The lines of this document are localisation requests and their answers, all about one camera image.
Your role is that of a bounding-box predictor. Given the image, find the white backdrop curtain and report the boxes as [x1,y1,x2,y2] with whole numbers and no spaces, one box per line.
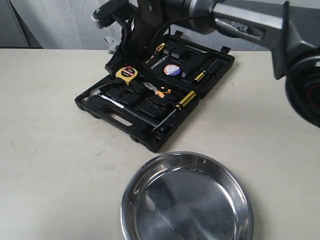
[9,0,320,52]

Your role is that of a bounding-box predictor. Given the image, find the black plastic tool case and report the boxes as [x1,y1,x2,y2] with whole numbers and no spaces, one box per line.
[74,31,235,153]

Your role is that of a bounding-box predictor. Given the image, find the dark vertical post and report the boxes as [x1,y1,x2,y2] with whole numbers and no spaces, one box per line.
[7,0,43,49]

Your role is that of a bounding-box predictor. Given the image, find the round stainless steel tray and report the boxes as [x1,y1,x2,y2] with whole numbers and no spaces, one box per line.
[120,151,254,240]

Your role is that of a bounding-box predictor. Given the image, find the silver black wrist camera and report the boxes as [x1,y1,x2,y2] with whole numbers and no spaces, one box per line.
[90,0,129,29]

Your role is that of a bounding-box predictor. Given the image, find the yellow black utility knife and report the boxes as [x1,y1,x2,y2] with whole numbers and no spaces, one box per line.
[145,42,166,64]

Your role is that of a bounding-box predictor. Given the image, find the electrical tape roll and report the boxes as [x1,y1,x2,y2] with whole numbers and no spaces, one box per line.
[163,64,181,77]

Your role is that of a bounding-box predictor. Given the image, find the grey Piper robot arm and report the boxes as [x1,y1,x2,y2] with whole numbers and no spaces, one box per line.
[114,0,320,126]

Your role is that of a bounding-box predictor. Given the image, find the silver adjustable wrench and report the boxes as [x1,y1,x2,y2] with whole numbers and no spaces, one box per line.
[104,36,121,55]

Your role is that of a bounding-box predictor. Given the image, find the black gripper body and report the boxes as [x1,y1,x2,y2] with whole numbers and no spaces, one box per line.
[111,0,185,63]

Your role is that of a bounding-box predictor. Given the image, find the yellow tape measure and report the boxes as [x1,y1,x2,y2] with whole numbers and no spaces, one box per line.
[115,65,138,85]

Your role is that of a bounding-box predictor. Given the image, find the orange handled pliers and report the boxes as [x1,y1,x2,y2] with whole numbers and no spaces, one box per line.
[142,82,171,99]

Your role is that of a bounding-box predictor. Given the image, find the yellow black large screwdriver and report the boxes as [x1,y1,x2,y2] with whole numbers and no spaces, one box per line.
[152,90,197,132]

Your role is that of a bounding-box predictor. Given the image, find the steel claw hammer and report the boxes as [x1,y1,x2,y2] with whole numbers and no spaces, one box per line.
[81,84,160,130]

